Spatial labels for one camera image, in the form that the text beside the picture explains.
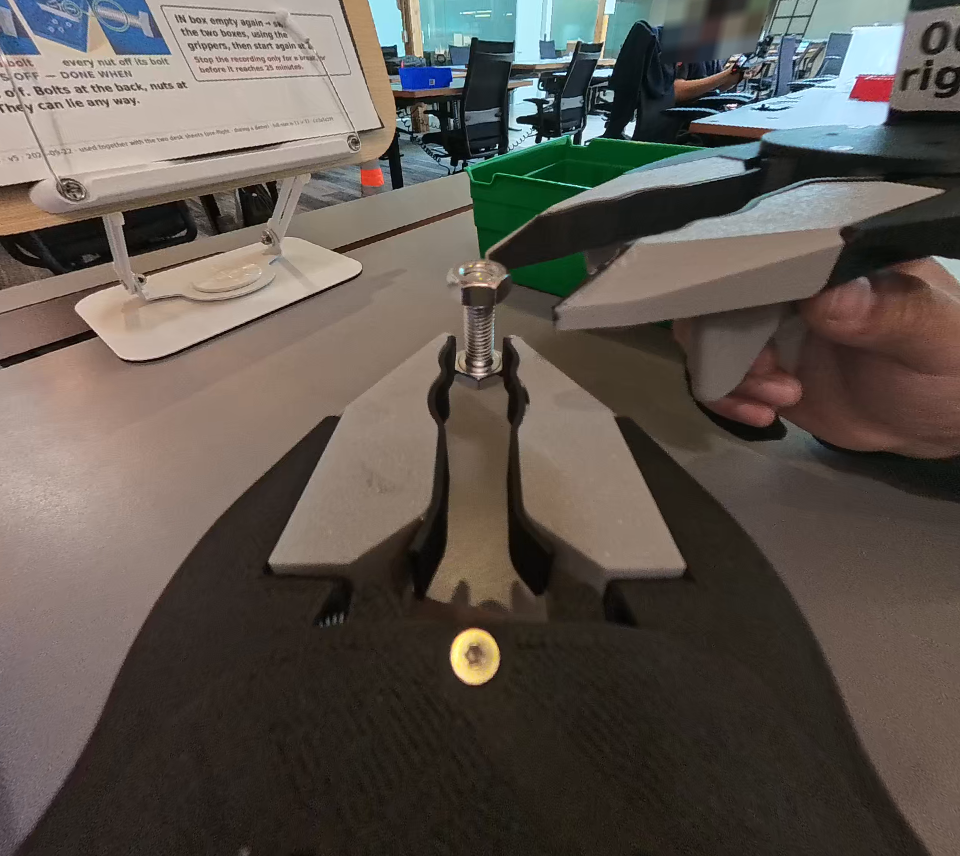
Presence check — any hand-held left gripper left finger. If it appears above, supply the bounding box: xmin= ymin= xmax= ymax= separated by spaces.
xmin=267 ymin=333 xmax=458 ymax=599

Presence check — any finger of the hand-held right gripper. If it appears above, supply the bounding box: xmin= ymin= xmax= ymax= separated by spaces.
xmin=486 ymin=140 xmax=798 ymax=270
xmin=555 ymin=183 xmax=944 ymax=332

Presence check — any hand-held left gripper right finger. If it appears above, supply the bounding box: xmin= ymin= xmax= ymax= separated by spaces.
xmin=502 ymin=335 xmax=689 ymax=596

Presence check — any green plastic bin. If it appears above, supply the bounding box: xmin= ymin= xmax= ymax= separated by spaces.
xmin=465 ymin=137 xmax=710 ymax=298

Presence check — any silver hex nut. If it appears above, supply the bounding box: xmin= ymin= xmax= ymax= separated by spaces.
xmin=453 ymin=353 xmax=505 ymax=389

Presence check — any silver hex bolt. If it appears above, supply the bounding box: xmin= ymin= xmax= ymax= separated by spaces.
xmin=446 ymin=261 xmax=512 ymax=363

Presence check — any person's right hand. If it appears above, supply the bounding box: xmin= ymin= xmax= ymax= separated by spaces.
xmin=697 ymin=258 xmax=960 ymax=461

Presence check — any black office chair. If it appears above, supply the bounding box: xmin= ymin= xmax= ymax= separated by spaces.
xmin=517 ymin=40 xmax=603 ymax=146
xmin=448 ymin=40 xmax=517 ymax=176

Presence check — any printed instruction sheet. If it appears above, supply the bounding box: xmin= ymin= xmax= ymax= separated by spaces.
xmin=0 ymin=0 xmax=384 ymax=188

